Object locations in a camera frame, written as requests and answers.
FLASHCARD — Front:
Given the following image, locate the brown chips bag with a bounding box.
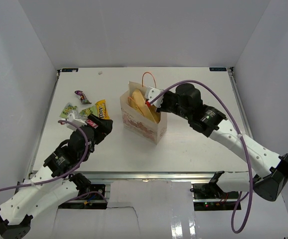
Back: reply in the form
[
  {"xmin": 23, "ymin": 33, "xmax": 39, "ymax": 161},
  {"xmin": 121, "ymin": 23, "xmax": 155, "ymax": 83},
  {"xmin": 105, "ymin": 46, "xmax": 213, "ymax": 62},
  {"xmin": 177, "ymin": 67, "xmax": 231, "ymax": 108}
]
[{"xmin": 128, "ymin": 89, "xmax": 160, "ymax": 123}]

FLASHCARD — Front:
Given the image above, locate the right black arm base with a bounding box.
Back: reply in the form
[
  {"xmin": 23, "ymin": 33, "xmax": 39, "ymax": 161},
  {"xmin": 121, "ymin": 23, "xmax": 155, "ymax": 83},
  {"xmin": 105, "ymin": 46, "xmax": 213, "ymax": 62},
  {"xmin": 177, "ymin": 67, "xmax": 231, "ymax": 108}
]
[{"xmin": 190, "ymin": 171, "xmax": 239, "ymax": 211}]

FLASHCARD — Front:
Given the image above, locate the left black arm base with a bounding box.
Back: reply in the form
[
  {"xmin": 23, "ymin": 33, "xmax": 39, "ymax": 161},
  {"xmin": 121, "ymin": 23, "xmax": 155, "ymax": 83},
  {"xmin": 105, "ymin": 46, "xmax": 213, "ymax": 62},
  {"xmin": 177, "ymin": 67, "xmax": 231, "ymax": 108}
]
[{"xmin": 58, "ymin": 173, "xmax": 108, "ymax": 210}]

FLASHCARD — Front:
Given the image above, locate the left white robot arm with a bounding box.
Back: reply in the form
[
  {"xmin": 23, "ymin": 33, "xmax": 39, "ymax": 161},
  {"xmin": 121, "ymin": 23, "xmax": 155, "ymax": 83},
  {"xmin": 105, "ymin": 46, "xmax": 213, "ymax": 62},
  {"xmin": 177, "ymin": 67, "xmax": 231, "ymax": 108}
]
[{"xmin": 0, "ymin": 115, "xmax": 113, "ymax": 239}]

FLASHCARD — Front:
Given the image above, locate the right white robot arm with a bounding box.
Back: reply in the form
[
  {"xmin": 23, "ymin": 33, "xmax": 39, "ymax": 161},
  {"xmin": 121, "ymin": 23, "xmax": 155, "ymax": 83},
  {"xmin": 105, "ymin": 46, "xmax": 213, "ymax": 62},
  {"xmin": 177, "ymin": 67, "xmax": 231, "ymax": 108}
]
[{"xmin": 147, "ymin": 81, "xmax": 288, "ymax": 202}]

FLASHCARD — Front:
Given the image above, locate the beige paper bag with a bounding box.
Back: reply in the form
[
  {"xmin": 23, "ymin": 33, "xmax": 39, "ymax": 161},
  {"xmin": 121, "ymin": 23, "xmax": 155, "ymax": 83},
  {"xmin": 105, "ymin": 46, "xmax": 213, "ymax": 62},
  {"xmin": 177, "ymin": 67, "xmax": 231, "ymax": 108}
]
[{"xmin": 120, "ymin": 72, "xmax": 167, "ymax": 144}]

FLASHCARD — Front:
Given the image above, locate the pink candy packet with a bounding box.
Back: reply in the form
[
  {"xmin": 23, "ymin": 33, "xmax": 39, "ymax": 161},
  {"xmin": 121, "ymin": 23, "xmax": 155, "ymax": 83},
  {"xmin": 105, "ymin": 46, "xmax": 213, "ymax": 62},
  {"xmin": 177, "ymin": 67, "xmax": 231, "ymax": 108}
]
[{"xmin": 86, "ymin": 119, "xmax": 98, "ymax": 128}]

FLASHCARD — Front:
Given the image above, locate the yellow m&m's packet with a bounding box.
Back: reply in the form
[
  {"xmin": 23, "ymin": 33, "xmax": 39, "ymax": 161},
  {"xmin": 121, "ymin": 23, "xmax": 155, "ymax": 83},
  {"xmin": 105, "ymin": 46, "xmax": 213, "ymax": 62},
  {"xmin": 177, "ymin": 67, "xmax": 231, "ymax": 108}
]
[{"xmin": 95, "ymin": 99, "xmax": 110, "ymax": 120}]

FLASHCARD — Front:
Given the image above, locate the light green snack packet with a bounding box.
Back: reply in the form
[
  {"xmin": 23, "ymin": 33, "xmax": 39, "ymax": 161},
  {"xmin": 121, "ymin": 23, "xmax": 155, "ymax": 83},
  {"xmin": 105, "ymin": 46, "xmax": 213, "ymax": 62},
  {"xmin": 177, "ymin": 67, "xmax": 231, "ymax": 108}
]
[{"xmin": 79, "ymin": 105, "xmax": 98, "ymax": 119}]

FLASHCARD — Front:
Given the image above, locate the purple candy wrapper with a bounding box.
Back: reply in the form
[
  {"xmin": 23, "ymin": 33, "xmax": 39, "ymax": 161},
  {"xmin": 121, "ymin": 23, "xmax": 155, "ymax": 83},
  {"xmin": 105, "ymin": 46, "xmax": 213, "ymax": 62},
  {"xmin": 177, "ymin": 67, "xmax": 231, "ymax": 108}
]
[{"xmin": 74, "ymin": 90, "xmax": 92, "ymax": 104}]

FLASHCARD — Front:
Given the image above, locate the right blue label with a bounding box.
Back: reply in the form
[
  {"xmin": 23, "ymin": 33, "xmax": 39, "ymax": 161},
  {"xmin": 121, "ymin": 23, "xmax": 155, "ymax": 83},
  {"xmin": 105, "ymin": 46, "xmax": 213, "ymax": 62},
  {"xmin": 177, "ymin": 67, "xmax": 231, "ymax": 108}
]
[{"xmin": 209, "ymin": 67, "xmax": 227, "ymax": 72}]

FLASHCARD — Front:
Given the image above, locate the blue label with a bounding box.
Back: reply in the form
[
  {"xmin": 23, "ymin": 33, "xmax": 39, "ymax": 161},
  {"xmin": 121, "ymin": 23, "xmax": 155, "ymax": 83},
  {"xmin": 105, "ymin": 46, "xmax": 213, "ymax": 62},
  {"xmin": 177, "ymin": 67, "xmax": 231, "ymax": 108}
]
[
  {"xmin": 209, "ymin": 67, "xmax": 227, "ymax": 72},
  {"xmin": 61, "ymin": 68, "xmax": 79, "ymax": 72}
]

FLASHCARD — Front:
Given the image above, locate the left blue label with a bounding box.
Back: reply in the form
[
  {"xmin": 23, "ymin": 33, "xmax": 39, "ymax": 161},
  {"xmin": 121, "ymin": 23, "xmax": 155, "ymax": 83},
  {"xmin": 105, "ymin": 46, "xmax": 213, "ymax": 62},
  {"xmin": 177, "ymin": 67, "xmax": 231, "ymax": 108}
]
[{"xmin": 61, "ymin": 68, "xmax": 79, "ymax": 72}]

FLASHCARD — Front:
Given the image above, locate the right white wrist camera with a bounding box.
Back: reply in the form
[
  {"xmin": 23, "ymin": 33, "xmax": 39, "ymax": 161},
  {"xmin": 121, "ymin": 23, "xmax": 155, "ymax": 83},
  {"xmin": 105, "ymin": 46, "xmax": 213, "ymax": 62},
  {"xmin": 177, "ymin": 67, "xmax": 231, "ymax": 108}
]
[{"xmin": 144, "ymin": 87, "xmax": 163, "ymax": 108}]

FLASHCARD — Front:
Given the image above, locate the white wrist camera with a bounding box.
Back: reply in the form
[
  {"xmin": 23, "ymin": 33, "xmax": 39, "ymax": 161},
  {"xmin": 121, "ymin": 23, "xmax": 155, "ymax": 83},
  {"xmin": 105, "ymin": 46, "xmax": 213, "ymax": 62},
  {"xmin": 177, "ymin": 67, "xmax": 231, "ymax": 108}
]
[
  {"xmin": 65, "ymin": 112, "xmax": 86, "ymax": 131},
  {"xmin": 144, "ymin": 87, "xmax": 163, "ymax": 108}
]

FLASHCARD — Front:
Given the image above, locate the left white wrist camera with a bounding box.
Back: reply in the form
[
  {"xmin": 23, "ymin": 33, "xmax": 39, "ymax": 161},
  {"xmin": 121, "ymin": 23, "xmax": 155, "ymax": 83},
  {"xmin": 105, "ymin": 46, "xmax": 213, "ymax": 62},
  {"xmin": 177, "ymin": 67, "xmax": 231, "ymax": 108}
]
[{"xmin": 65, "ymin": 112, "xmax": 86, "ymax": 131}]

